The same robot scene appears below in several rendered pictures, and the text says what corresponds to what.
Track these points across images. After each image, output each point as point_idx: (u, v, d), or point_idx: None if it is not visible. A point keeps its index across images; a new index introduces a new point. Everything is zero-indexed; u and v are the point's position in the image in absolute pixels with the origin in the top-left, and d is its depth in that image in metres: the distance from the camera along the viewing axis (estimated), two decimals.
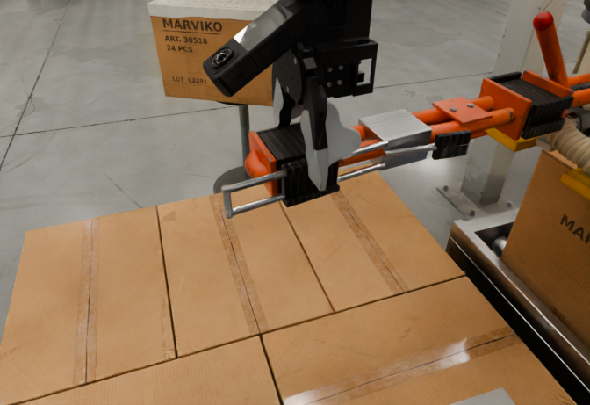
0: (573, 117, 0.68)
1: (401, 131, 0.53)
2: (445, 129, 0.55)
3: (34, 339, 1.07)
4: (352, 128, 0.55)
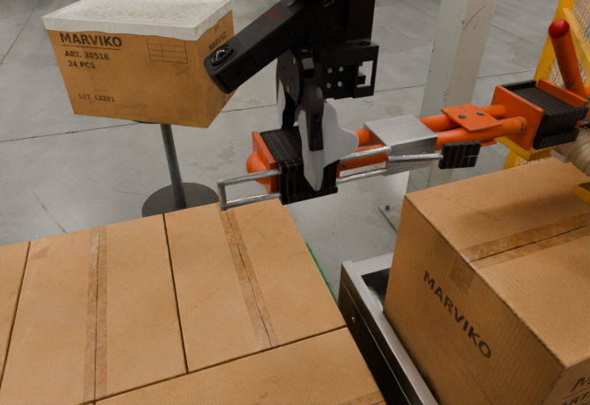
0: None
1: (406, 137, 0.53)
2: (452, 136, 0.54)
3: None
4: (356, 132, 0.55)
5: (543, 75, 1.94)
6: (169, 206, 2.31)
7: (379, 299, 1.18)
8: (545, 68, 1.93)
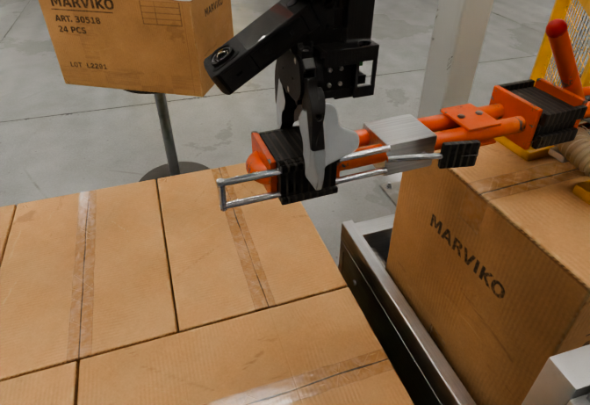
0: (588, 127, 0.66)
1: (405, 136, 0.53)
2: (451, 135, 0.54)
3: None
4: (356, 132, 0.55)
5: (550, 46, 1.88)
6: None
7: (382, 259, 1.12)
8: None
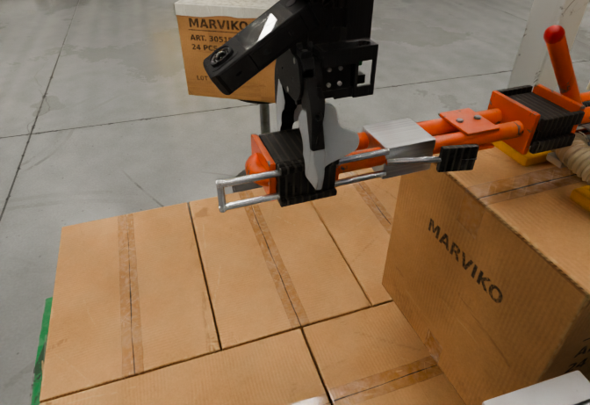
0: (586, 133, 0.66)
1: (404, 140, 0.53)
2: (450, 140, 0.55)
3: (80, 331, 1.09)
4: None
5: None
6: (258, 184, 2.46)
7: None
8: None
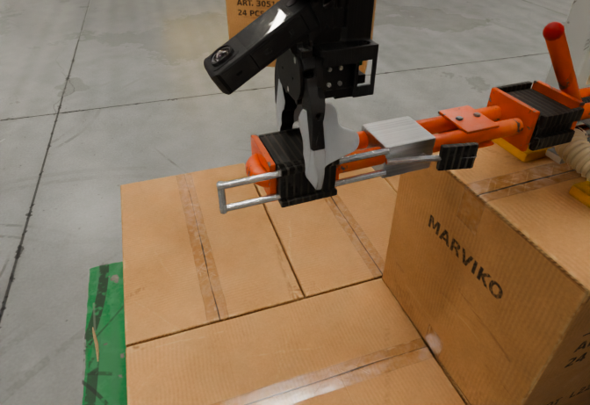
0: (585, 129, 0.66)
1: (404, 139, 0.53)
2: (449, 138, 0.55)
3: (156, 281, 1.06)
4: None
5: None
6: None
7: None
8: None
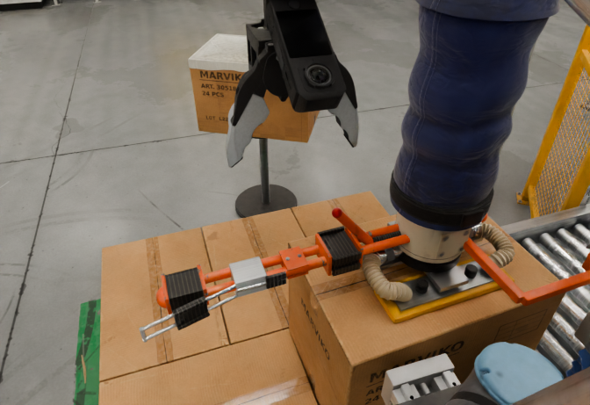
0: (381, 254, 1.07)
1: (248, 277, 0.93)
2: (277, 273, 0.95)
3: (124, 331, 1.46)
4: (223, 271, 0.96)
5: (564, 100, 2.46)
6: (257, 203, 2.83)
7: None
8: (567, 95, 2.44)
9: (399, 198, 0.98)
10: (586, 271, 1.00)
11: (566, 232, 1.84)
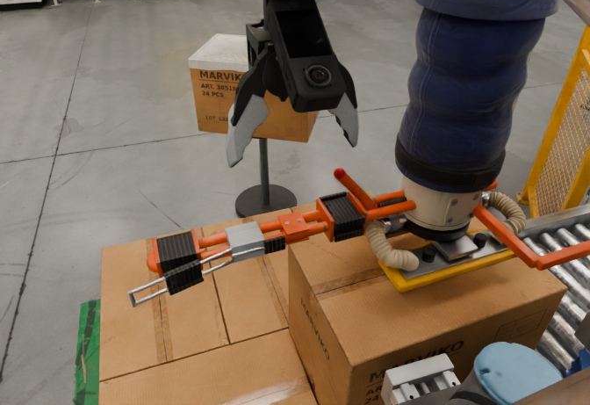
0: (385, 220, 1.01)
1: (244, 241, 0.88)
2: None
3: (124, 331, 1.46)
4: (218, 235, 0.90)
5: (564, 100, 2.46)
6: (257, 203, 2.83)
7: None
8: (567, 95, 2.45)
9: (406, 160, 0.92)
10: None
11: (566, 232, 1.84)
